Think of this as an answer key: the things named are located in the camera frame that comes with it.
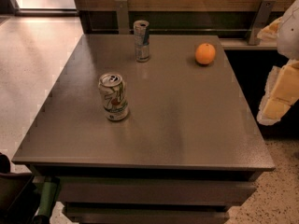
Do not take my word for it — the wooden bench with metal brackets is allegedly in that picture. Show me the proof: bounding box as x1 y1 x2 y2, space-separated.
74 0 295 46

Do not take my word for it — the grey drawer cabinet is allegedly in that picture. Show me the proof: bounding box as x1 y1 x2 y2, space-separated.
13 35 275 224

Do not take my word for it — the orange fruit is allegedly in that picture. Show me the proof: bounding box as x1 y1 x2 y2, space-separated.
195 43 216 65

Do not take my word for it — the green black robot base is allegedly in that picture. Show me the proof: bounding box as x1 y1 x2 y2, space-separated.
0 153 60 224

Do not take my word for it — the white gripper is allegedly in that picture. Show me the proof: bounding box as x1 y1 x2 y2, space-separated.
257 0 299 126

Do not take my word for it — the silver blue redbull can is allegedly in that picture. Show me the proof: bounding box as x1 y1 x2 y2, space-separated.
134 20 150 62

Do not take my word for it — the white green soda can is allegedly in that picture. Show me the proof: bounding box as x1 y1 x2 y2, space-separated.
98 73 129 121

